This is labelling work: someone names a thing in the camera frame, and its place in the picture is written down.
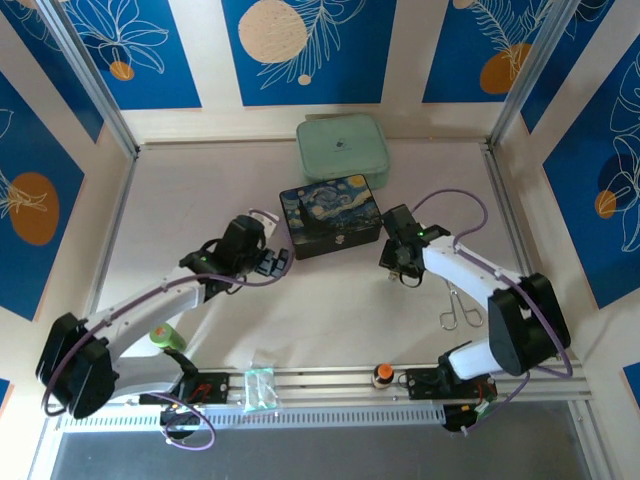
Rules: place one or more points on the starry night painted box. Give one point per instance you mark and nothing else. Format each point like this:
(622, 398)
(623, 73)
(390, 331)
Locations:
(330, 210)

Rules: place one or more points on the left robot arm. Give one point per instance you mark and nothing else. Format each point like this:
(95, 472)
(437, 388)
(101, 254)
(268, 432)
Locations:
(150, 305)

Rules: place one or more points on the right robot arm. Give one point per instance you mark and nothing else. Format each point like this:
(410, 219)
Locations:
(525, 325)

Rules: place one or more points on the silver metal scissors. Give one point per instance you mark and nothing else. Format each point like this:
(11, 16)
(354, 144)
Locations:
(456, 299)

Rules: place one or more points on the mint green zip case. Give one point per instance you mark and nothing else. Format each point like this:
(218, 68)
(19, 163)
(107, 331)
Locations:
(340, 150)

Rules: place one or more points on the green bottle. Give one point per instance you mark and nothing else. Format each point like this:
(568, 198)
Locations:
(172, 340)

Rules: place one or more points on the orange cap bottle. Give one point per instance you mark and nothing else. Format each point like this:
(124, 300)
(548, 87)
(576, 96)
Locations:
(384, 372)

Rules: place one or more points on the clear plastic packet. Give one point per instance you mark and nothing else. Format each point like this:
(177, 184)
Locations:
(260, 390)

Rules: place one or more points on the grey metal panel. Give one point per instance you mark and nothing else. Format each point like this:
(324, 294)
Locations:
(320, 460)

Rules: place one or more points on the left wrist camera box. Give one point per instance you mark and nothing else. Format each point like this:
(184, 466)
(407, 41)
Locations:
(269, 224)

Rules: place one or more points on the aluminium table edge rail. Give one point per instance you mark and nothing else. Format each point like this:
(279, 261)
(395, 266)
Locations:
(120, 200)
(502, 190)

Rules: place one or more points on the wide slotted aluminium rail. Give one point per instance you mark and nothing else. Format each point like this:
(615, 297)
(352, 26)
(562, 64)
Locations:
(325, 385)

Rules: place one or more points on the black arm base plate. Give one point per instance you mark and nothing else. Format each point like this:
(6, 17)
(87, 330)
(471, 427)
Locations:
(420, 382)
(215, 387)

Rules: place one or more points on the blue floral wall poster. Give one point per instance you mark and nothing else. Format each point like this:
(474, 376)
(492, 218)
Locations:
(570, 65)
(50, 65)
(30, 150)
(575, 225)
(350, 60)
(450, 50)
(150, 75)

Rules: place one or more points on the aluminium frame post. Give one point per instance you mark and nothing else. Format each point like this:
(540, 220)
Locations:
(527, 75)
(100, 92)

